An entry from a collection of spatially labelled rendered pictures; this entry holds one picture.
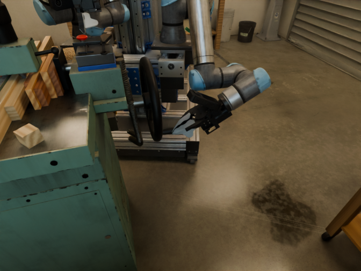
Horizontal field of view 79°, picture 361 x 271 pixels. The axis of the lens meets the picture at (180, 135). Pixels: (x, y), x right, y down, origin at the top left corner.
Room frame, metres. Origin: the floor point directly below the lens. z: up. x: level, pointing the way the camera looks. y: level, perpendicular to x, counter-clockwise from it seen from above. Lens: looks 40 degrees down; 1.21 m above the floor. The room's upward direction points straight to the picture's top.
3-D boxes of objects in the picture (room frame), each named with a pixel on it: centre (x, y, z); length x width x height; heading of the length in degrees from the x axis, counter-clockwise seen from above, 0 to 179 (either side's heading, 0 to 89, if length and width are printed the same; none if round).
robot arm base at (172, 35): (1.31, 0.04, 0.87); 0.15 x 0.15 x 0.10
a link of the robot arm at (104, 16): (1.04, 0.36, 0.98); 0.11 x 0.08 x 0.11; 141
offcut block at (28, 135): (0.35, 0.31, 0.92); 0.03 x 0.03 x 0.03; 58
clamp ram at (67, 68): (0.62, 0.31, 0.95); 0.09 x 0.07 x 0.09; 16
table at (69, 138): (0.61, 0.33, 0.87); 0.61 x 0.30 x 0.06; 16
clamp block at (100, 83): (0.63, 0.25, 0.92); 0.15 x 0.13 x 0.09; 16
